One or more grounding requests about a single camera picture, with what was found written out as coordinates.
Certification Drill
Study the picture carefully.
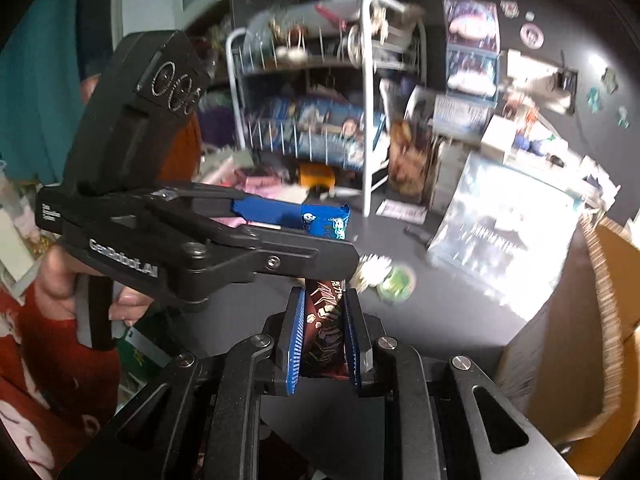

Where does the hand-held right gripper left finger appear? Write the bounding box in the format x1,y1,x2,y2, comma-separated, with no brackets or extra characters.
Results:
59,287,306,480

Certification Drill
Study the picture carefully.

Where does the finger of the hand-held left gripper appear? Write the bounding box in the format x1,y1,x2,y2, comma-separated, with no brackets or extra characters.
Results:
184,224,362,306
149,184,312,235

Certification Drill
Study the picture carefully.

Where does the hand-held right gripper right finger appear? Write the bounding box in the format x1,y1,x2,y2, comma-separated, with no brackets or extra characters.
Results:
344,288,582,480

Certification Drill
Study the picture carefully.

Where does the dark brown snack packet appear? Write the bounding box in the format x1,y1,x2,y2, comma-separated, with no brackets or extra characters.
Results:
302,280,351,380

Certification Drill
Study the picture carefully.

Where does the blue snack packet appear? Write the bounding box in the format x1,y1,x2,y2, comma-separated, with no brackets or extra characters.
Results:
300,203,352,241

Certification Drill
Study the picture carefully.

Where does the person's left forearm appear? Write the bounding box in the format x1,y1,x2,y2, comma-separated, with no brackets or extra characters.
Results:
0,280,123,471

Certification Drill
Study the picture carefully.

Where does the person's left hand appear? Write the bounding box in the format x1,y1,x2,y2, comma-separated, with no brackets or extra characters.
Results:
34,247,155,327

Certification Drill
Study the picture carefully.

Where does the pink box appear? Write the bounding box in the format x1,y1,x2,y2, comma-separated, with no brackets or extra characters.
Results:
234,174,282,192

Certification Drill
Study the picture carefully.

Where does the orange box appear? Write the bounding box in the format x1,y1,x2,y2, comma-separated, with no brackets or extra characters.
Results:
298,162,335,192

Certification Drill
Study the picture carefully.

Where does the orange-red cloth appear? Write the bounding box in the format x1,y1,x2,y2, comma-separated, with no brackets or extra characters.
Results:
159,114,204,187

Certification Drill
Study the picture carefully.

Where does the white flower-shaped item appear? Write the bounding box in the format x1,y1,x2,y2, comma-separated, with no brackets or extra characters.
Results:
357,254,392,289

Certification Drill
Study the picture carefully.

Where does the blue printed box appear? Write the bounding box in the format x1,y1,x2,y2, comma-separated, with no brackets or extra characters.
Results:
252,96,387,142
295,132,367,170

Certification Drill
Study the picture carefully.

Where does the teal cloth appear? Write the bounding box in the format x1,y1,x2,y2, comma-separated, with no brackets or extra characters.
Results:
0,0,87,187

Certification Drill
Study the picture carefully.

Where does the paper leaflet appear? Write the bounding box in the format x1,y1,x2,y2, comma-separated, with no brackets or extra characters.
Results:
375,200,429,224

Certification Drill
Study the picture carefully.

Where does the brown printed packet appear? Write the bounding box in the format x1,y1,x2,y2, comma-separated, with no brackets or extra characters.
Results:
387,119,437,197

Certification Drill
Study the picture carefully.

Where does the silver plastic bag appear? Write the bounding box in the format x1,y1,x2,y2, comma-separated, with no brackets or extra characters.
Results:
426,152,584,322

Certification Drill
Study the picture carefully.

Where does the white box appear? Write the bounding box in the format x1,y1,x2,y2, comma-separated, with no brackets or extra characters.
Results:
480,115,522,155

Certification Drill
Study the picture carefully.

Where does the blue and white package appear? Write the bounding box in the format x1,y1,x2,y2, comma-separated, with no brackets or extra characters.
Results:
445,50,502,97
442,0,502,54

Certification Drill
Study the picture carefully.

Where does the cardboard box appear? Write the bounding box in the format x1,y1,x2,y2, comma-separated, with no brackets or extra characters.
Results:
497,215,640,477

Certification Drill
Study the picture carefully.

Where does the white wire rack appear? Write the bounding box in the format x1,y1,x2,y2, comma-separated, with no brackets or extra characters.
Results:
225,0,429,219

